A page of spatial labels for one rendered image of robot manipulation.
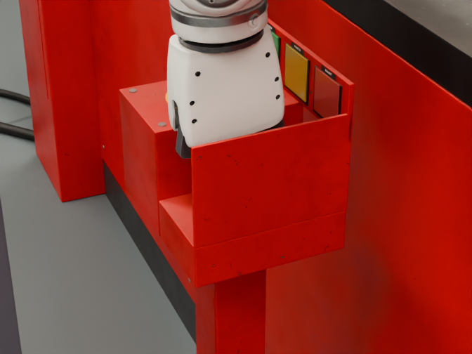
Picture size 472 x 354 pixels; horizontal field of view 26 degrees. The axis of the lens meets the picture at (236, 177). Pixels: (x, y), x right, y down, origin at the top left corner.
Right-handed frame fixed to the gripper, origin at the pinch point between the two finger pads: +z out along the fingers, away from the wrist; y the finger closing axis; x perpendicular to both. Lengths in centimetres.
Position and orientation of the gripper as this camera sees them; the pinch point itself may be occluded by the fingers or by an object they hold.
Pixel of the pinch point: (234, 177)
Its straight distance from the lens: 97.7
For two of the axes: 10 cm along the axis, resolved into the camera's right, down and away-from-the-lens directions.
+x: 4.2, 4.6, -7.8
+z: 0.8, 8.4, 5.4
